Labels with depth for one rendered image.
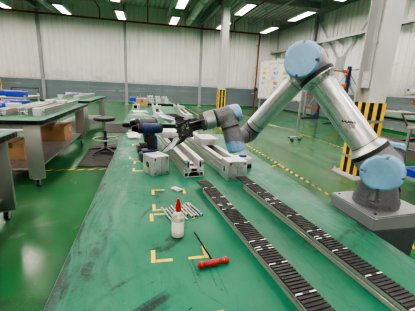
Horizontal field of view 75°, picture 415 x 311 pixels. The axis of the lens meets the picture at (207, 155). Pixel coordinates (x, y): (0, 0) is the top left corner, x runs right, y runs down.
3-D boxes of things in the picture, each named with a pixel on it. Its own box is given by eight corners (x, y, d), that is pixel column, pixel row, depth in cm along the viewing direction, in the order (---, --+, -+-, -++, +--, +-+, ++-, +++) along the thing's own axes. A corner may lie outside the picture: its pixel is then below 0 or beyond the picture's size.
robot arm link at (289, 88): (318, 41, 102) (238, 129, 129) (311, 37, 94) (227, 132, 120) (340, 61, 100) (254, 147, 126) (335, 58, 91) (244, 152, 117)
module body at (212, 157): (238, 174, 140) (239, 158, 138) (220, 174, 137) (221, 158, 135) (194, 142, 213) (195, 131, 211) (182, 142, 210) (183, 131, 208)
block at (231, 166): (250, 179, 133) (252, 160, 130) (226, 181, 129) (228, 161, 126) (242, 173, 141) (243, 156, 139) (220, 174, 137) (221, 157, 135)
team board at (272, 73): (248, 132, 769) (255, 60, 720) (261, 131, 796) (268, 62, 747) (289, 142, 647) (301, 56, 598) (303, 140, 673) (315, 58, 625)
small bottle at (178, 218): (182, 231, 83) (183, 195, 80) (185, 237, 79) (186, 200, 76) (170, 232, 82) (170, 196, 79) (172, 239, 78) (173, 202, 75)
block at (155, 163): (173, 172, 137) (173, 154, 135) (153, 176, 130) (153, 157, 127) (162, 168, 144) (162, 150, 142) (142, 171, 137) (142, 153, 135)
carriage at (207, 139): (217, 149, 168) (218, 138, 166) (201, 149, 164) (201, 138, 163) (209, 143, 183) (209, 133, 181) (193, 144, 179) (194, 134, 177)
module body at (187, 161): (203, 176, 134) (204, 160, 132) (183, 177, 131) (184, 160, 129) (171, 142, 207) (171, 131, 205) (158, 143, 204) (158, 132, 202)
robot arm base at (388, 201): (379, 193, 107) (384, 169, 104) (410, 210, 92) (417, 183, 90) (343, 194, 106) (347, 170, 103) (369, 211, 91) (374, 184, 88)
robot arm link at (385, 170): (414, 170, 86) (315, 36, 93) (417, 184, 74) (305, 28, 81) (375, 186, 93) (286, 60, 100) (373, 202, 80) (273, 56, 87)
